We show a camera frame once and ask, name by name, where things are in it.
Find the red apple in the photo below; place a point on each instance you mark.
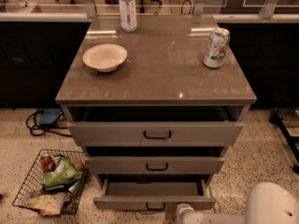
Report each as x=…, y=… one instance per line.
x=80, y=165

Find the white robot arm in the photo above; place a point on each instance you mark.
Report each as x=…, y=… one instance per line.
x=267, y=203

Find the black wire basket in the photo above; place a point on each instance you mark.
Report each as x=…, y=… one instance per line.
x=32, y=185

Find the grey drawer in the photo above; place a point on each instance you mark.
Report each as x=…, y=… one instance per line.
x=154, y=126
x=154, y=196
x=154, y=160

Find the yellow snack bag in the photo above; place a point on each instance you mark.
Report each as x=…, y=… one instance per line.
x=48, y=205

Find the blue power box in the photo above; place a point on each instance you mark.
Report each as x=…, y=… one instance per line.
x=50, y=116

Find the clear plastic water bottle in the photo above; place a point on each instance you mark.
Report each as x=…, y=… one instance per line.
x=128, y=15

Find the black metal stand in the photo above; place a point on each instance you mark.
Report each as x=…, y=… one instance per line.
x=287, y=120

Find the grey drawer cabinet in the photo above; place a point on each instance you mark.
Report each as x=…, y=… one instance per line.
x=164, y=67

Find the green white soda can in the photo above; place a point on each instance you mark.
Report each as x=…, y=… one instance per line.
x=218, y=42

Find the white ceramic bowl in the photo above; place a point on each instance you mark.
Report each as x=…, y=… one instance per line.
x=105, y=57

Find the green chip bag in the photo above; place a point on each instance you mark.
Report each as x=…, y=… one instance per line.
x=65, y=173

